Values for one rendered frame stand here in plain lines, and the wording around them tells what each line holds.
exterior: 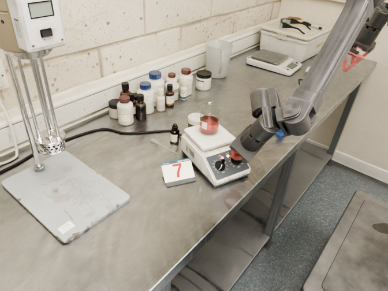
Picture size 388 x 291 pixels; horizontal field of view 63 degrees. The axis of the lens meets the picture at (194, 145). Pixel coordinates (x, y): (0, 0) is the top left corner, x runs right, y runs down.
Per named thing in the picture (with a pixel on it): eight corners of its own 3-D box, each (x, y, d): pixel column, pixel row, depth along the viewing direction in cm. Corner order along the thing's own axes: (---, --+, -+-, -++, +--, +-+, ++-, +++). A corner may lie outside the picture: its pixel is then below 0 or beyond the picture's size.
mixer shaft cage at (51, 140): (73, 146, 78) (53, 45, 63) (47, 159, 73) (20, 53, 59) (57, 136, 81) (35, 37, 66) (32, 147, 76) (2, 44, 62)
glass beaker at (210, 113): (220, 138, 95) (224, 113, 90) (200, 138, 94) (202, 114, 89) (216, 125, 101) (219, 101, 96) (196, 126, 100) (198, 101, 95)
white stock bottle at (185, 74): (186, 89, 141) (188, 65, 134) (194, 94, 137) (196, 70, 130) (175, 92, 138) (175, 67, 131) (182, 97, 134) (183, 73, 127)
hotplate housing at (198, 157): (250, 175, 95) (254, 154, 90) (213, 189, 89) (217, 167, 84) (209, 138, 110) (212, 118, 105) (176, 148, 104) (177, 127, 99)
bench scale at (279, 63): (289, 77, 159) (291, 68, 157) (243, 64, 171) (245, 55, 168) (302, 67, 172) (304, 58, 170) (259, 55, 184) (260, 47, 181)
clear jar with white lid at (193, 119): (206, 135, 111) (208, 115, 107) (199, 144, 107) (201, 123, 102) (190, 130, 113) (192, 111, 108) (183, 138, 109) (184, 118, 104)
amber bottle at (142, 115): (144, 122, 116) (143, 98, 110) (134, 120, 116) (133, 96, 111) (148, 116, 119) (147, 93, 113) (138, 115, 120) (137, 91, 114)
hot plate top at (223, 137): (237, 141, 95) (237, 138, 95) (203, 152, 90) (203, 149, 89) (215, 122, 103) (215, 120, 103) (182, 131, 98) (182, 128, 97)
